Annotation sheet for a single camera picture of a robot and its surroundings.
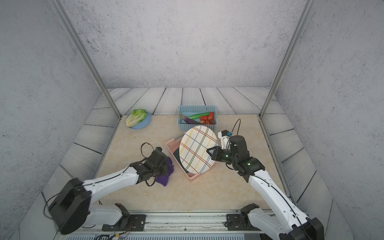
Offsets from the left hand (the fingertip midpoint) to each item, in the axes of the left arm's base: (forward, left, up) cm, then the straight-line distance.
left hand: (169, 167), depth 87 cm
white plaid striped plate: (+2, -14, +11) cm, 18 cm away
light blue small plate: (+40, +25, -5) cm, 47 cm away
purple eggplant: (+39, -11, -3) cm, 41 cm away
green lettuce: (+42, +29, +1) cm, 51 cm away
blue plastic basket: (+50, -12, -2) cm, 52 cm away
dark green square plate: (+5, -4, +6) cm, 9 cm away
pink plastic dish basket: (+16, +1, -2) cm, 17 cm away
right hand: (0, -21, +18) cm, 27 cm away
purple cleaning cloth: (-7, +3, 0) cm, 7 cm away
